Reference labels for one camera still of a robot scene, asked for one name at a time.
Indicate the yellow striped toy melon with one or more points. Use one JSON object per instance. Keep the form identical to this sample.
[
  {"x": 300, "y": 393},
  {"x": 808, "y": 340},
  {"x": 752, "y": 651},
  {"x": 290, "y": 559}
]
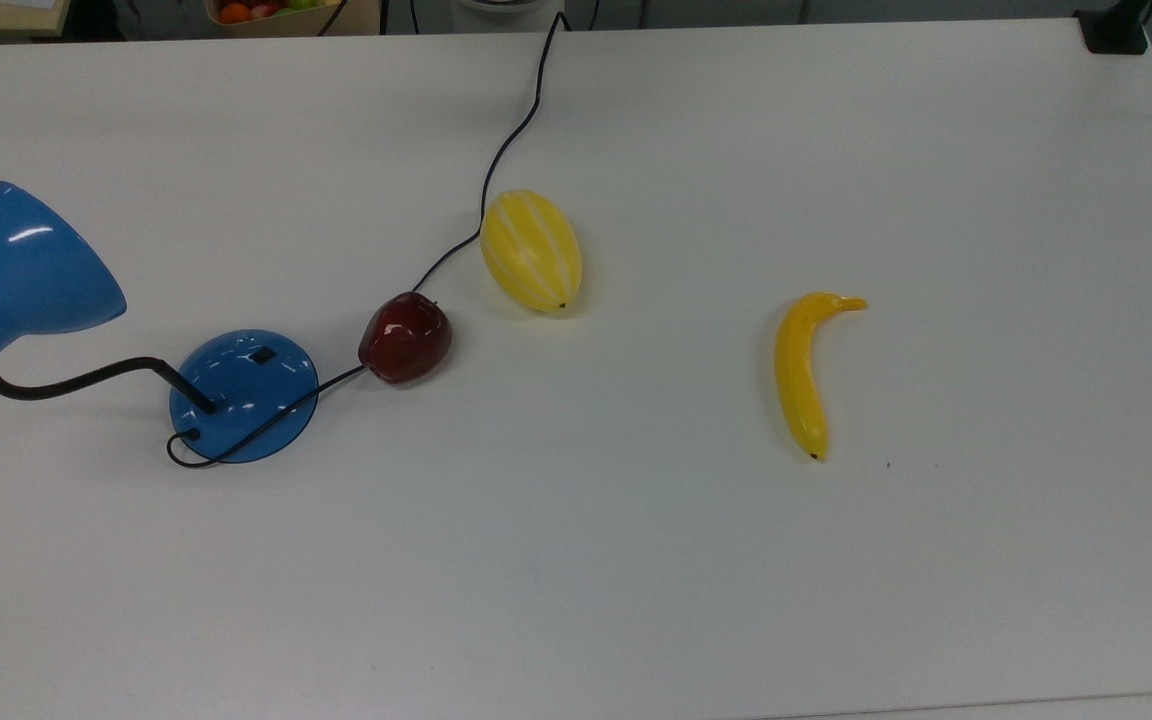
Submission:
[{"x": 531, "y": 250}]

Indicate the dark red toy apple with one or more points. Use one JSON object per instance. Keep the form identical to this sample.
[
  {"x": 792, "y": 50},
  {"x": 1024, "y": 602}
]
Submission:
[{"x": 404, "y": 338}]

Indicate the cardboard box of fruit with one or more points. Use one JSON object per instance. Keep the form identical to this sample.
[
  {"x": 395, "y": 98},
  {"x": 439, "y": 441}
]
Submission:
[{"x": 276, "y": 20}]

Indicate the white folding table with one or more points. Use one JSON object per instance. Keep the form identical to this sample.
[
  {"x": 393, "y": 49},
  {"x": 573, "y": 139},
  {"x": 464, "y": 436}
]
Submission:
[{"x": 1086, "y": 708}]

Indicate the black table clamp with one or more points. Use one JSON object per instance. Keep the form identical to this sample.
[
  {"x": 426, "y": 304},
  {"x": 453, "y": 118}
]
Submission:
[{"x": 1114, "y": 35}]

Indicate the yellow toy banana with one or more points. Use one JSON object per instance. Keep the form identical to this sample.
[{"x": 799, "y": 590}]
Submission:
[{"x": 798, "y": 370}]

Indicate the blue desk lamp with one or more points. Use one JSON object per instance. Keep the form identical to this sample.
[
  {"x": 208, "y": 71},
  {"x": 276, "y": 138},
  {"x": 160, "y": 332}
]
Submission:
[{"x": 246, "y": 400}]

